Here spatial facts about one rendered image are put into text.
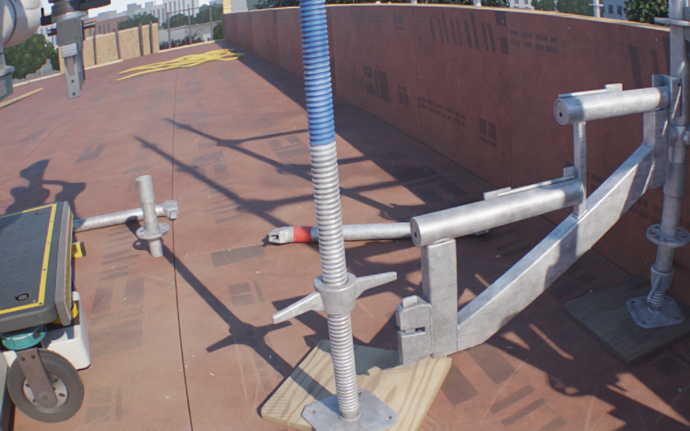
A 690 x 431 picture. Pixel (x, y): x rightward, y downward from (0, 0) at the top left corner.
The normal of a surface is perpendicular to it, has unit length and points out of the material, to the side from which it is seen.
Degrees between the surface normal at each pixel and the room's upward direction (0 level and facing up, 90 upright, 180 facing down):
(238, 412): 0
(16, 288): 0
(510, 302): 90
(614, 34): 90
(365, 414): 0
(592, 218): 90
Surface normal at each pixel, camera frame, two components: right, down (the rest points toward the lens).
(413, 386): -0.07, -0.94
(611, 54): -0.95, 0.16
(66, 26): 0.44, 0.27
